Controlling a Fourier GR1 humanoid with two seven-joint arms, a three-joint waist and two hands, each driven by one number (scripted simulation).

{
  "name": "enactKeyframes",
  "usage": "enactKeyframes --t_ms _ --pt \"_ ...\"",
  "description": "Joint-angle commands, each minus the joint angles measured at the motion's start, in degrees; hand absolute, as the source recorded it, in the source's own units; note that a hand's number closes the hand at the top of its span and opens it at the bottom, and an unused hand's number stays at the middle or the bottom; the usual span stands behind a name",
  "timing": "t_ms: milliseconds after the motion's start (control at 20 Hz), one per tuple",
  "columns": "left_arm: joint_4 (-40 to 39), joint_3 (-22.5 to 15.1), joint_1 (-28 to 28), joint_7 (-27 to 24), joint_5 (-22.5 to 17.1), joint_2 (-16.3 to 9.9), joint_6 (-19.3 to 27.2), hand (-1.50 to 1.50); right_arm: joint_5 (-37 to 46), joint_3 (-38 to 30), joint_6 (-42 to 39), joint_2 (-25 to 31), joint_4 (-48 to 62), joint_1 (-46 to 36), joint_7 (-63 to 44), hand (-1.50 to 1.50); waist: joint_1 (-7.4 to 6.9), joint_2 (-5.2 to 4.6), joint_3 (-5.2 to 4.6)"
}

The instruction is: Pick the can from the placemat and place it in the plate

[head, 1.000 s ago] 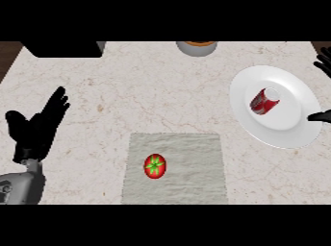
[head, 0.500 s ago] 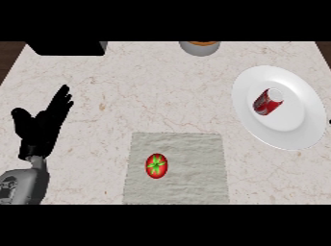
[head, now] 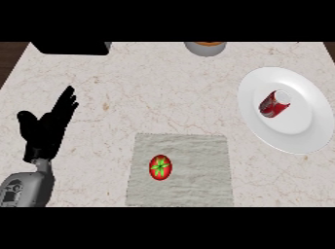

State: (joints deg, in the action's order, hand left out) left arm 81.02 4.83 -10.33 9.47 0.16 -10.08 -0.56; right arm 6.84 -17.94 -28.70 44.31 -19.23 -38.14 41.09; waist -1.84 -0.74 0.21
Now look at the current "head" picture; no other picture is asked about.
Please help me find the red can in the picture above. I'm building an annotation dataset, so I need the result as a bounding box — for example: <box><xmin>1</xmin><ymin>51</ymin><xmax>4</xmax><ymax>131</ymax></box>
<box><xmin>256</xmin><ymin>89</ymin><xmax>295</xmax><ymax>119</ymax></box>

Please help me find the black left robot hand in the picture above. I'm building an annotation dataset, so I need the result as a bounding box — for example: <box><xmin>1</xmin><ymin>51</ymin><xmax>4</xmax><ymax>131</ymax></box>
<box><xmin>16</xmin><ymin>85</ymin><xmax>81</xmax><ymax>164</ymax></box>

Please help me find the grey cloth placemat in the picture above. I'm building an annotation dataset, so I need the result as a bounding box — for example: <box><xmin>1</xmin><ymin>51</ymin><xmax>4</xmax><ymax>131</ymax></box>
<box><xmin>125</xmin><ymin>132</ymin><xmax>236</xmax><ymax>207</ymax></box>

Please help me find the black appliance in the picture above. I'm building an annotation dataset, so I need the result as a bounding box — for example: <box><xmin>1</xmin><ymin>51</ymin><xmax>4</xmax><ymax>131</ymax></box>
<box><xmin>29</xmin><ymin>41</ymin><xmax>113</xmax><ymax>56</ymax></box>

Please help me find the red tomato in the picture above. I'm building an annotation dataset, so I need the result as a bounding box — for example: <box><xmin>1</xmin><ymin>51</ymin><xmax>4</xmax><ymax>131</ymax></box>
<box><xmin>147</xmin><ymin>154</ymin><xmax>174</xmax><ymax>182</ymax></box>

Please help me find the white plate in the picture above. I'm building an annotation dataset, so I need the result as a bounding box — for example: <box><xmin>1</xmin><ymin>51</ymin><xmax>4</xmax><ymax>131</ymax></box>
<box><xmin>237</xmin><ymin>66</ymin><xmax>335</xmax><ymax>155</ymax></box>

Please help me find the grey bowl with orange contents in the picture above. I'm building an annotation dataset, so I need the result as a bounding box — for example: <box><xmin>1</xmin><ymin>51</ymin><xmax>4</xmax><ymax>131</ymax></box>
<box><xmin>183</xmin><ymin>41</ymin><xmax>228</xmax><ymax>57</ymax></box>

